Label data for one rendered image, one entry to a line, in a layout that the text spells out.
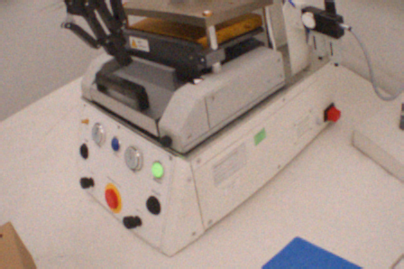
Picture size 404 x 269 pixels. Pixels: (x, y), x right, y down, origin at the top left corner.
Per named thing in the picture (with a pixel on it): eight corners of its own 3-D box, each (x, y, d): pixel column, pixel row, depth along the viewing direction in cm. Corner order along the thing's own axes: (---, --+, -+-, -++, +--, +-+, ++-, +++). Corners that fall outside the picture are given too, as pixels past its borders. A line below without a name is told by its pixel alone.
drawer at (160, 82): (199, 42, 102) (195, 15, 98) (277, 68, 88) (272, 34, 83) (92, 102, 87) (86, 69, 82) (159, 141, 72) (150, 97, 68)
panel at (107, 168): (78, 181, 95) (84, 101, 90) (161, 252, 76) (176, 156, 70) (72, 182, 94) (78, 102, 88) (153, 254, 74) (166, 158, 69)
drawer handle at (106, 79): (105, 85, 83) (101, 68, 81) (150, 106, 74) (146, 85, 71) (96, 90, 82) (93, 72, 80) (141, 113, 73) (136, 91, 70)
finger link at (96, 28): (89, -2, 62) (83, 4, 61) (113, 41, 70) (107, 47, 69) (79, -2, 64) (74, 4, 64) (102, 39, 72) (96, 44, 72)
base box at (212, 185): (237, 77, 124) (228, 23, 115) (345, 124, 100) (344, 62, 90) (76, 180, 97) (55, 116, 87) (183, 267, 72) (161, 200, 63)
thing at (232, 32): (191, 14, 96) (186, -18, 90) (270, 33, 82) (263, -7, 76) (129, 42, 87) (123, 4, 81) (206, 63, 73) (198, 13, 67)
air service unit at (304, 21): (303, 48, 86) (294, -13, 77) (357, 69, 76) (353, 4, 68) (290, 55, 83) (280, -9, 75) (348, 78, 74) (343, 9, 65)
